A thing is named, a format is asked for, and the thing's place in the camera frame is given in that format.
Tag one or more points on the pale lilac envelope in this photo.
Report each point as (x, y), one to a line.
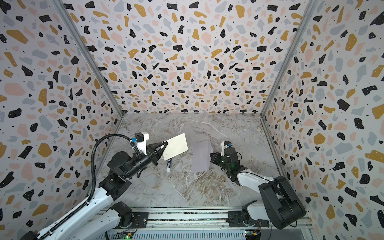
(201, 159)

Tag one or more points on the beige decorated letter paper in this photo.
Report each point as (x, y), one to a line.
(176, 146)

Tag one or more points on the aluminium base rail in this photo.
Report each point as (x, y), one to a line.
(200, 223)

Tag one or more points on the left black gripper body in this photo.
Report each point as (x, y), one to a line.
(142, 163)

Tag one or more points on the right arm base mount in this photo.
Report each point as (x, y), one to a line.
(252, 215)

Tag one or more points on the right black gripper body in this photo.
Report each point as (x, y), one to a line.
(219, 157)

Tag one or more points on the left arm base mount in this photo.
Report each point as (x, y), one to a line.
(122, 216)

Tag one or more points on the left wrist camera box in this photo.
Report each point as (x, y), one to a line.
(140, 140)

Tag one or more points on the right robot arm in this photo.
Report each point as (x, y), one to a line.
(280, 204)

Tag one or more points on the blue white glue stick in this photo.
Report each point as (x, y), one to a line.
(169, 165)

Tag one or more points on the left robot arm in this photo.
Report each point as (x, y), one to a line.
(99, 192)

